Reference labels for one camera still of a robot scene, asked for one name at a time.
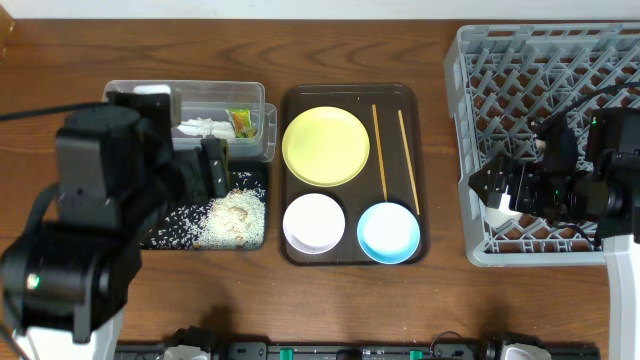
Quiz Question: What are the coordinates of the white cup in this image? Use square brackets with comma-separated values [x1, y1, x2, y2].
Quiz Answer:
[485, 194, 522, 228]

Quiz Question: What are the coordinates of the green snack wrapper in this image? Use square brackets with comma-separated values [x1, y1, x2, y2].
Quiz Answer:
[226, 108, 256, 138]

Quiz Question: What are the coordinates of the leftover rice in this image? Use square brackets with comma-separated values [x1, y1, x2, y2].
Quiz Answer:
[190, 189, 266, 250]

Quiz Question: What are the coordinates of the white bowl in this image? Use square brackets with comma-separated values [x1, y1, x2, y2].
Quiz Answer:
[282, 193, 346, 255]

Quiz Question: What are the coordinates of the wooden chopstick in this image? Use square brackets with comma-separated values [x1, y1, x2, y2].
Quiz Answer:
[371, 104, 388, 202]
[397, 109, 421, 216]

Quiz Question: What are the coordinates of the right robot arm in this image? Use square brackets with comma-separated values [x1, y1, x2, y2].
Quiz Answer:
[468, 108, 639, 359]

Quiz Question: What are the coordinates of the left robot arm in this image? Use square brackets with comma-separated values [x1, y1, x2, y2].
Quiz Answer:
[1, 92, 230, 359]

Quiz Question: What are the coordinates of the black food waste tray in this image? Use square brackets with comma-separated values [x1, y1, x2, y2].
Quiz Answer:
[140, 161, 269, 251]

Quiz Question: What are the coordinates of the grey dishwasher rack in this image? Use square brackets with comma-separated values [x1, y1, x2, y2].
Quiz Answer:
[444, 23, 639, 267]

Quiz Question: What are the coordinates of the clear plastic bin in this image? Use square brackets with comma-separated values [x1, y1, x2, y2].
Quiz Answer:
[104, 80, 278, 163]

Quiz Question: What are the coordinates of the yellow plate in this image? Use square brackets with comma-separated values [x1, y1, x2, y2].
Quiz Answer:
[282, 106, 370, 187]

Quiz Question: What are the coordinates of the blue bowl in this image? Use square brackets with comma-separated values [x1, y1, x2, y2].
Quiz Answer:
[356, 202, 421, 265]

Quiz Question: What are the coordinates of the dark brown serving tray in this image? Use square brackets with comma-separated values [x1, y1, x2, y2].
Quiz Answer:
[279, 83, 431, 267]

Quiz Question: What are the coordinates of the black rail at table edge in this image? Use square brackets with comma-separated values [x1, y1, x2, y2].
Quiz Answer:
[114, 327, 601, 360]

